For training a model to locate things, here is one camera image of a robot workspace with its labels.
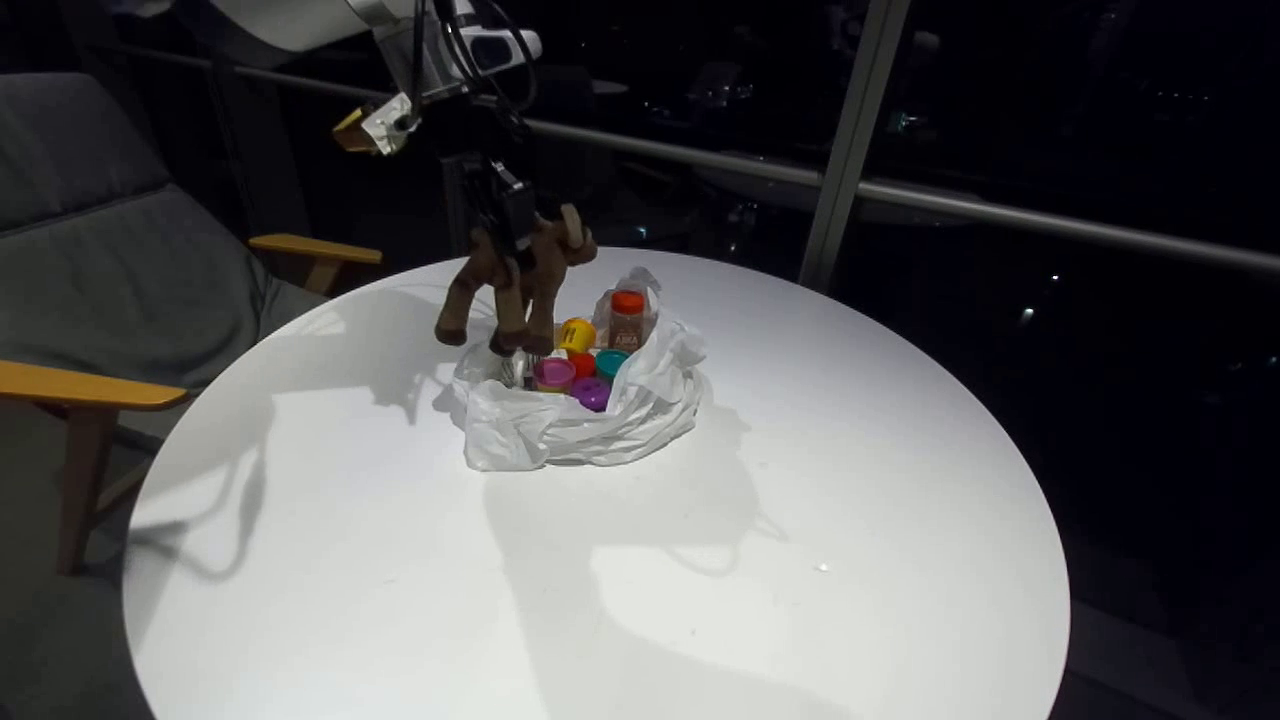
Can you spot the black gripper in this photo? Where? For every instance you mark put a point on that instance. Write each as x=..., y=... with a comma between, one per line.
x=484, y=140

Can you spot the brown plush toy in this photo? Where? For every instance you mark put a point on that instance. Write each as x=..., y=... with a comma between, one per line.
x=515, y=282

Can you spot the red lid spice jar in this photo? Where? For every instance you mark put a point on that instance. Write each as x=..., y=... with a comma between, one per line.
x=629, y=320

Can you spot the purple dough tub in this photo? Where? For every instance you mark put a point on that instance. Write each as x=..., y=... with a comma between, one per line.
x=593, y=394

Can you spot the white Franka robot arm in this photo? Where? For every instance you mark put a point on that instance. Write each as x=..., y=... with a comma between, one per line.
x=347, y=22

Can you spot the white plastic bag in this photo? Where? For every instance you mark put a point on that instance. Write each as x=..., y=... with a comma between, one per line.
x=613, y=425

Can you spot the grey chair wooden armrests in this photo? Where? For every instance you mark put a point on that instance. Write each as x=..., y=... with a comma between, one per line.
x=104, y=253

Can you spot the metal window railing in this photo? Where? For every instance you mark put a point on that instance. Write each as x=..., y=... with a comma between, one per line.
x=1003, y=206

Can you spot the grey window post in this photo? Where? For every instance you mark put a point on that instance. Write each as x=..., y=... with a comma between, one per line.
x=852, y=133

